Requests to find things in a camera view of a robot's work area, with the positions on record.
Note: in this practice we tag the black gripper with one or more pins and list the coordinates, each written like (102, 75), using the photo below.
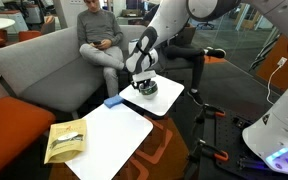
(143, 79)

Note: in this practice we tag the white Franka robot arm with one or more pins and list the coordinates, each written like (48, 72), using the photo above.
(280, 133)

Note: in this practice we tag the small white square table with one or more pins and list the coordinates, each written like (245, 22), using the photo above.
(164, 100)

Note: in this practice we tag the blue sponge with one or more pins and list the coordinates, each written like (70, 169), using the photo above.
(113, 101)

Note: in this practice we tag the large white square table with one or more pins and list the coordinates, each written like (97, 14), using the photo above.
(114, 140)

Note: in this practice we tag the black smartphone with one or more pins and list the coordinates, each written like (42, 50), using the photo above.
(96, 42)

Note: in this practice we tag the man in grey sweater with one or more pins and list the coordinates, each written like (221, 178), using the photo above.
(97, 26)

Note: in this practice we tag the black orange clamp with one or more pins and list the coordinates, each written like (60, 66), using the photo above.
(214, 111)
(214, 151)

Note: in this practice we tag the black office chair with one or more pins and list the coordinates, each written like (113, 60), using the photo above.
(205, 25)

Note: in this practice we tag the grey fabric sofa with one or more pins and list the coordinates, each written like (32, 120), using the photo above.
(50, 66)

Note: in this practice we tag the yellow paper pouch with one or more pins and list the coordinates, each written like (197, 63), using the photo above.
(65, 141)

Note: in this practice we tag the tan chair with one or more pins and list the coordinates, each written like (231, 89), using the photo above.
(49, 25)

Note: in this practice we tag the orange upholstered seat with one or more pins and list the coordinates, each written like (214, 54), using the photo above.
(10, 130)

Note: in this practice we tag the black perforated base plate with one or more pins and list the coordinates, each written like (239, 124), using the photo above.
(224, 133)

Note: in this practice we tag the white wall charger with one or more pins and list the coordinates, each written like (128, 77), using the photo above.
(282, 61)

